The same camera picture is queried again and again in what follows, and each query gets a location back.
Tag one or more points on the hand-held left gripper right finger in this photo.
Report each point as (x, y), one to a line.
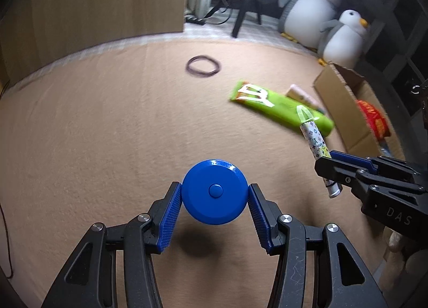
(259, 217)

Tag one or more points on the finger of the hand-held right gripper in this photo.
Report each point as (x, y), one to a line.
(337, 171)
(354, 160)

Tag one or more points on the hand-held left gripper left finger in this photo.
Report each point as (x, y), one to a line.
(169, 217)

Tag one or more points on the patterned silver tube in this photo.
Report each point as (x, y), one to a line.
(314, 140)

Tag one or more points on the blue round case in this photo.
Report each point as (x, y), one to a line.
(214, 191)

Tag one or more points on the cardboard box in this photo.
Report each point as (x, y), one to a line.
(334, 100)

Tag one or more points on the person's right hand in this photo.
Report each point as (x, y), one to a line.
(395, 242)

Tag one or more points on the green tube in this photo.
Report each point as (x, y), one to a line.
(281, 107)

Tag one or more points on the small beige tube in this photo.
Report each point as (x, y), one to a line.
(297, 93)

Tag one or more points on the small penguin plush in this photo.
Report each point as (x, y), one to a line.
(344, 40)

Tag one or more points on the black shelf unit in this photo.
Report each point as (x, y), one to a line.
(398, 27)

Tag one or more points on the large penguin plush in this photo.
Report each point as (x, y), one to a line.
(311, 10)

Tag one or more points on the black power strip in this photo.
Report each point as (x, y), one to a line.
(194, 20)

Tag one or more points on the wooden cabinet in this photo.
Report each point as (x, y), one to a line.
(83, 3)

